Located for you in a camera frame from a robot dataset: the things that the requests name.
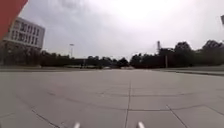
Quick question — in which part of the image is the grey paved plaza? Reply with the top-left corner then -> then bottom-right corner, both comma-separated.
0,68 -> 224,128

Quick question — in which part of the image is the light mast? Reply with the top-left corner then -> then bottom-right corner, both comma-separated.
68,43 -> 75,58

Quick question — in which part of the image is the slim tower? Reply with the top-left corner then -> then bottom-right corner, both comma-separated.
156,40 -> 162,54

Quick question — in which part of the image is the pole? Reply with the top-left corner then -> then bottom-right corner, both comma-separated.
164,54 -> 169,69

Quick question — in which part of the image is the robot's own part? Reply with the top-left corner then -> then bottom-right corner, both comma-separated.
136,121 -> 146,128
72,121 -> 82,128

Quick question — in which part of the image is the row of dark trees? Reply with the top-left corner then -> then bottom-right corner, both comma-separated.
0,39 -> 224,70

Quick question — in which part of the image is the grey kerb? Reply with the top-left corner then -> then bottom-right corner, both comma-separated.
166,68 -> 224,77

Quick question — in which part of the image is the white building with grid windows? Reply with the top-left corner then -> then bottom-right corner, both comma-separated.
0,17 -> 46,66

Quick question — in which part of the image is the red flag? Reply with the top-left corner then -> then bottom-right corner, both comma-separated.
0,0 -> 30,42

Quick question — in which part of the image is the grey building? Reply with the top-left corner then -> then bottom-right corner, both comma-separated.
219,14 -> 224,26

